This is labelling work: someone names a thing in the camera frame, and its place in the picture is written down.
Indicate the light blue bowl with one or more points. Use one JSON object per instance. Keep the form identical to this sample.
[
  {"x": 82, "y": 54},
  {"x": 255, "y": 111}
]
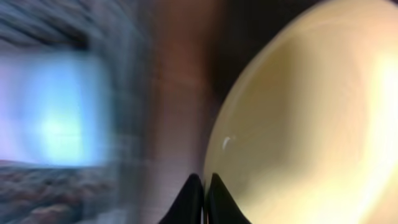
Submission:
[{"x": 60, "y": 109}]

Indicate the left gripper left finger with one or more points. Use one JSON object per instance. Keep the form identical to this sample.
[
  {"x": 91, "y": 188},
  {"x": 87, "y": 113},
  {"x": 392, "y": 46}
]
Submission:
[{"x": 186, "y": 208}]

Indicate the pink bowl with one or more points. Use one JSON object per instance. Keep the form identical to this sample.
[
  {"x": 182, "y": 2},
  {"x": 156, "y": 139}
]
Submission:
[{"x": 7, "y": 142}]

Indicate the dark brown serving tray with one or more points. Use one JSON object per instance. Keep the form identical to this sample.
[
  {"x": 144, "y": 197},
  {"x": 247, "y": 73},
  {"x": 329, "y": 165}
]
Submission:
[{"x": 245, "y": 27}]

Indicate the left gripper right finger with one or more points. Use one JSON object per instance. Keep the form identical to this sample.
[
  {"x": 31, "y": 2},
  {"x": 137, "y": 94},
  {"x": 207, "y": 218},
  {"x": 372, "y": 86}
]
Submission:
[{"x": 220, "y": 205}]

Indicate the grey dishwasher rack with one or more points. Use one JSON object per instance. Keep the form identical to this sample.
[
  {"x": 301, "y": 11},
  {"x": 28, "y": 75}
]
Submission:
[{"x": 115, "y": 32}]

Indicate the yellow plate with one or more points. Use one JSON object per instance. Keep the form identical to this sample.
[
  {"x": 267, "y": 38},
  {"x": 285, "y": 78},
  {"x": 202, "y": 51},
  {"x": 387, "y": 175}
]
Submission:
[{"x": 308, "y": 132}]

